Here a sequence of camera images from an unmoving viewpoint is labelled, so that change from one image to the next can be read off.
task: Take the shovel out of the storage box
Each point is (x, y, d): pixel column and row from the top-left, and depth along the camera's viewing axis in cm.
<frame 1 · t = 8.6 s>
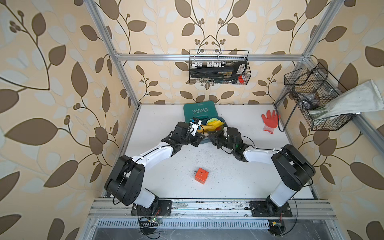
left hand: (205, 135, 84), fingers closed
right hand: (206, 132, 88), fingers open
green storage box: (206, 112, 113), point 5 cm above the table
orange cube: (201, 175, 82), point 5 cm above the table
red rubber glove: (270, 123, 112), on the table

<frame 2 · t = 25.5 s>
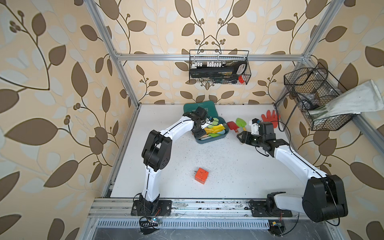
left hand: (200, 130, 94), fingers open
right hand: (241, 136, 87), fingers open
red toy shovel: (232, 126, 107), point 2 cm above the table
green toy shovel: (241, 123, 109), point 2 cm above the table
the other named things where they were.

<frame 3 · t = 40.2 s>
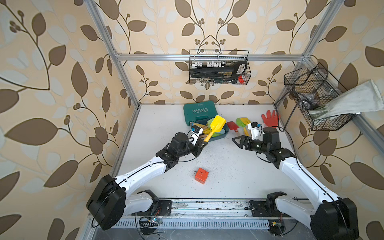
left hand: (206, 141, 77), fingers open
right hand: (236, 140, 81), fingers open
yellow toy shovel in box: (216, 126, 82), point 23 cm above the table
the other named things where they were.

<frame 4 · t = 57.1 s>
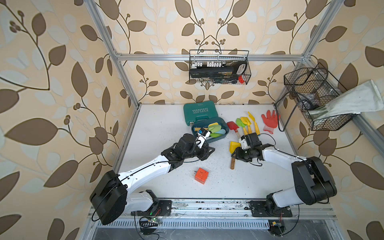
left hand: (212, 148, 76), fingers open
right hand: (234, 155, 92), fingers open
pale green toy shovel: (214, 127, 107), point 2 cm above the table
